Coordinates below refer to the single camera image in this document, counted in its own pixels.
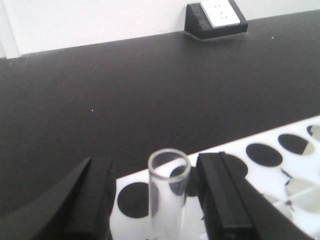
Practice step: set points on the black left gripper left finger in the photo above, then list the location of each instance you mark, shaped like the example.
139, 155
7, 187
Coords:
78, 207

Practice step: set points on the black and white power socket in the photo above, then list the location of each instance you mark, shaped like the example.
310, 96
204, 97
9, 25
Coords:
210, 19

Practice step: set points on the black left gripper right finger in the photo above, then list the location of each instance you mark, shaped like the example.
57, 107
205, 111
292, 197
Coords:
233, 209

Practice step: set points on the white test tube rack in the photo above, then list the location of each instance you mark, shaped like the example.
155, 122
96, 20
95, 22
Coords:
293, 186

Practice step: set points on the short clear test tube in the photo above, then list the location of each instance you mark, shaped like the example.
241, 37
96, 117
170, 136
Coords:
169, 171

